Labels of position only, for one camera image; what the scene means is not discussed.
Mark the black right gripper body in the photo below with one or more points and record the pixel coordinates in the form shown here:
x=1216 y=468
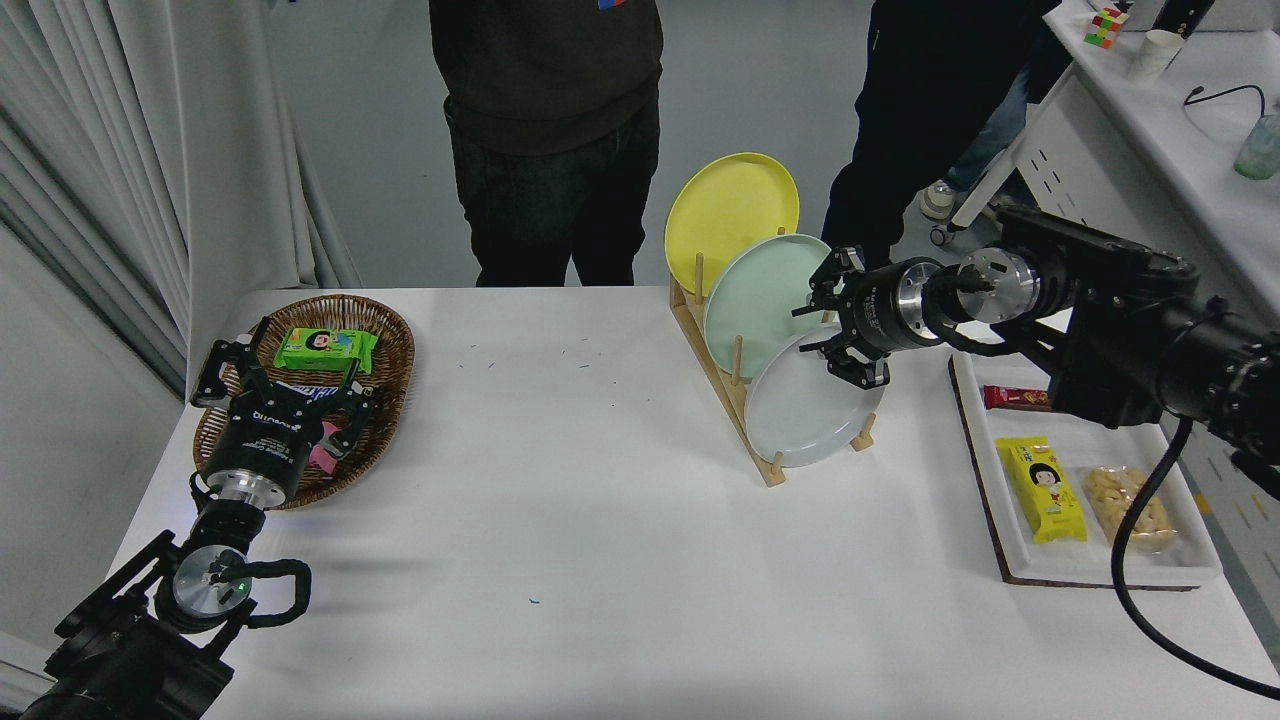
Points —
x=875 y=312

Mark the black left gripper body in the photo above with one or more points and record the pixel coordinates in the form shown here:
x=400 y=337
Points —
x=262 y=445

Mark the grey plate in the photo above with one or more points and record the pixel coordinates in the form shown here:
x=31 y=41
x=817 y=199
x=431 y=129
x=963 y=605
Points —
x=800 y=415

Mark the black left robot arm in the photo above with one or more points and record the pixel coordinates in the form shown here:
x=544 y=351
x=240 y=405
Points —
x=120 y=665

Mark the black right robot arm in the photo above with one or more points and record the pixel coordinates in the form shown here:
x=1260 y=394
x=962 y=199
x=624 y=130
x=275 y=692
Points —
x=1130 y=320

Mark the mint green plate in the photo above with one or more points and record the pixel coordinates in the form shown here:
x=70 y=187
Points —
x=765 y=295

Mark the yellow plate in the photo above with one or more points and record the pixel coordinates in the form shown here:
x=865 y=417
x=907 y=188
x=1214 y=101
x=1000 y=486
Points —
x=725 y=215

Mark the wooden plate rack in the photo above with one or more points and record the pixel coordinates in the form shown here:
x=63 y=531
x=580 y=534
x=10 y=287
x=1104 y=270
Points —
x=771 y=474

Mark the dark blue snack bar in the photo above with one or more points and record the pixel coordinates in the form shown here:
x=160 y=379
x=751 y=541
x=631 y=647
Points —
x=300 y=388

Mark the pink snack pack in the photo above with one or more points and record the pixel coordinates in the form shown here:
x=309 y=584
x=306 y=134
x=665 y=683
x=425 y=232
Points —
x=322 y=458

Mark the green snack pack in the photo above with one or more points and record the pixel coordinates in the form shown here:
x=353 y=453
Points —
x=325 y=350

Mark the brown wicker basket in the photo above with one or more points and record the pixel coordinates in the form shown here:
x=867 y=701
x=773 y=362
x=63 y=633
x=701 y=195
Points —
x=390 y=340

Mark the red snack bar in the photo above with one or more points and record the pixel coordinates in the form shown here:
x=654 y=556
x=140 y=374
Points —
x=1015 y=398

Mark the person in black trousers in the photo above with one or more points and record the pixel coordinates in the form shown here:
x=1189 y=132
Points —
x=930 y=100

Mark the person in blue jeans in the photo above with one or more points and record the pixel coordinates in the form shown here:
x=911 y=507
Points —
x=985 y=130

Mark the yellow snack pack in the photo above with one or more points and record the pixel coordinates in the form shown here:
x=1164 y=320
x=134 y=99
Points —
x=1045 y=495

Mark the white curtain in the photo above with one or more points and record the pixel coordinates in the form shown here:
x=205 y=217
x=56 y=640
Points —
x=150 y=150

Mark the white tray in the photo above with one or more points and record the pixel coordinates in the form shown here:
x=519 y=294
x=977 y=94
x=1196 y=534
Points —
x=1090 y=445

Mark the clear bag of puffed snack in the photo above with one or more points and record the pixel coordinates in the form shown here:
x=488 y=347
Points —
x=1105 y=500

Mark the person standing in brown top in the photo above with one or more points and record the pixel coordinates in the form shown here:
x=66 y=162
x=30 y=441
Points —
x=550 y=80

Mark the white side desk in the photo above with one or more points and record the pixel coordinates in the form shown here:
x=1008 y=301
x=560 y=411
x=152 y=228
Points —
x=1180 y=150

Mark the colourful puzzle cube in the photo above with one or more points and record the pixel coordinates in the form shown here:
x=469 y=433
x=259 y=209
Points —
x=1105 y=28

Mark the white paper cup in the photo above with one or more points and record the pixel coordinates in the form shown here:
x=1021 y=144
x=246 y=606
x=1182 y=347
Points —
x=1155 y=55

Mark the green translucent bottle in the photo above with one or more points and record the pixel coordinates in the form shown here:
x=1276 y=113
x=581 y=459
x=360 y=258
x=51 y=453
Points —
x=1260 y=150

